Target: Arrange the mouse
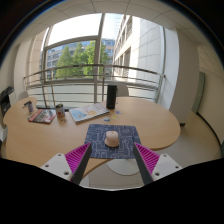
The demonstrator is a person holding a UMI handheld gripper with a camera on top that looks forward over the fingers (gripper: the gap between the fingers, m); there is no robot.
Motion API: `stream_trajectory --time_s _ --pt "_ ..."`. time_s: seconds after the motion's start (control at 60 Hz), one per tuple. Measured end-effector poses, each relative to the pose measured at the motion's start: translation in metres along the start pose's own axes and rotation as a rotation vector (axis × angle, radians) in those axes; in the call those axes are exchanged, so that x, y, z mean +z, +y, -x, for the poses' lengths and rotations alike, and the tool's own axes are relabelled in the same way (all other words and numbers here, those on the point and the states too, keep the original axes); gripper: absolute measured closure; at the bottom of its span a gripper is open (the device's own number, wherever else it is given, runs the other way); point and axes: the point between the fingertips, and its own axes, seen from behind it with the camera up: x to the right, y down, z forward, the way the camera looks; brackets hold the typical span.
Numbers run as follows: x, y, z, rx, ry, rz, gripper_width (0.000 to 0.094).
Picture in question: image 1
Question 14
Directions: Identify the blue patterned mouse pad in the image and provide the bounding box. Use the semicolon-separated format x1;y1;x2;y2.
83;123;142;160

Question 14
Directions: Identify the small white printed can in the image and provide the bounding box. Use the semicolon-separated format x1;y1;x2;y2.
23;100;35;114

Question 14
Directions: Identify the light illustrated magazine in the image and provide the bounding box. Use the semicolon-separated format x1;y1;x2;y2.
68;102;110;124

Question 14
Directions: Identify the black printer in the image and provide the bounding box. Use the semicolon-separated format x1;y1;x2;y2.
0;85;15;116

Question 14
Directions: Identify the red and black magazine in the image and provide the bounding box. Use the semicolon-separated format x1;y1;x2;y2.
27;108;57;125

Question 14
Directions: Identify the metal window railing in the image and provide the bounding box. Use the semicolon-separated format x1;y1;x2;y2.
23;64;166;104

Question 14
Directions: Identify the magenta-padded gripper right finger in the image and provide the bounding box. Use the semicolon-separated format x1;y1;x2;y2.
133;142;183;186

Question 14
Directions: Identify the tall black mug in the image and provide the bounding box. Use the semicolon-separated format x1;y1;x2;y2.
105;84;118;110

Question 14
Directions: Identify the white round table base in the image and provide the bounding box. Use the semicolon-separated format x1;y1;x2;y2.
106;158;141;177

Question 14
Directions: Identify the white chair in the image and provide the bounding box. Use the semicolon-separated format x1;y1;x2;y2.
116;83;130;98
16;90;30;102

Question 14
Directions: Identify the pale pink computer mouse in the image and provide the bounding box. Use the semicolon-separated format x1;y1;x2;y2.
104;130;121;148

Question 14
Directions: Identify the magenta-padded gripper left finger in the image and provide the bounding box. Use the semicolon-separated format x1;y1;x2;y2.
40;142;93;185

